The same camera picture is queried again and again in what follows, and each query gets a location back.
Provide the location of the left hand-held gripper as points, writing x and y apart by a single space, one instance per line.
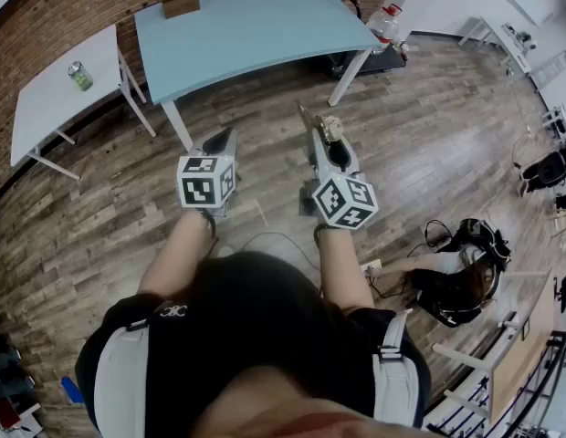
205 185

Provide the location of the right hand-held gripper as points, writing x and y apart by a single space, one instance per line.
344 201

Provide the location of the person's right forearm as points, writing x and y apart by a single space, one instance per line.
342 267

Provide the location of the person's left forearm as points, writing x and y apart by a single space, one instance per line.
173 253

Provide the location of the light blue table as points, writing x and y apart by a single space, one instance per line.
246 39

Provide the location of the clear water bottle red cap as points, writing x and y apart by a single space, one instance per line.
383 25

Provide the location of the person's torso in black shirt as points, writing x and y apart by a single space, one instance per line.
265 313

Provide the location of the white power strip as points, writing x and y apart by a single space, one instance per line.
371 267

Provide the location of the green drink can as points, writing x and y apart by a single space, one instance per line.
80 77

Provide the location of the brown wooden box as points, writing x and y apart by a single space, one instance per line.
181 5

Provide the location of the white table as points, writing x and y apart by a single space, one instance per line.
50 103

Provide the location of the long white workbench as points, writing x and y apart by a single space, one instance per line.
516 48

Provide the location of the blue plastic object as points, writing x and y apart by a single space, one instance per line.
72 390

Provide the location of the white ladder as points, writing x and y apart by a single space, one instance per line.
550 69

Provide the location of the red box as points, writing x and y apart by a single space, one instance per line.
3 412

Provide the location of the wooden desk with white legs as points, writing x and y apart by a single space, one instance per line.
525 336

